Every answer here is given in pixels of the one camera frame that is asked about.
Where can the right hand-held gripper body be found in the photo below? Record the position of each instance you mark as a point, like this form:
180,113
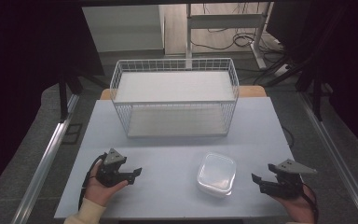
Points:
289,186

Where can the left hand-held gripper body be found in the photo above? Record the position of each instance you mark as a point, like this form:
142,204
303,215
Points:
110,174

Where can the person's left hand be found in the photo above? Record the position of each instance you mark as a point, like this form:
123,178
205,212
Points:
98,191

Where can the person's right hand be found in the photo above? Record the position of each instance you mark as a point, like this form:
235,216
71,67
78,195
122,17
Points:
301,208

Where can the light blue table mat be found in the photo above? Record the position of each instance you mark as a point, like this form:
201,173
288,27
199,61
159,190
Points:
167,168

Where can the clear plastic lidded container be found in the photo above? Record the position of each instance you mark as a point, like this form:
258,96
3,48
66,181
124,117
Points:
216,174

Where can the wooden table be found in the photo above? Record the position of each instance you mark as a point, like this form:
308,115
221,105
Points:
254,91

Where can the black stand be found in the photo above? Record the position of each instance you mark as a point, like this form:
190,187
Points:
315,93
63,99

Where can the white power strip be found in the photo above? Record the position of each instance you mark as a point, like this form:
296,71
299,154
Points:
281,70

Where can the black curtain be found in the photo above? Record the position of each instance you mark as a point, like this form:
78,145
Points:
351,68
21,77

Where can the white cabinet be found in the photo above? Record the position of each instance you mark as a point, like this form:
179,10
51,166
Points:
124,28

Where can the aluminium rail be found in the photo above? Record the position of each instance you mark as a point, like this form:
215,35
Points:
48,155
338,158

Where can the white metal desk frame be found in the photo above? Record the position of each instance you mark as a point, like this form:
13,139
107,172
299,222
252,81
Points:
223,21

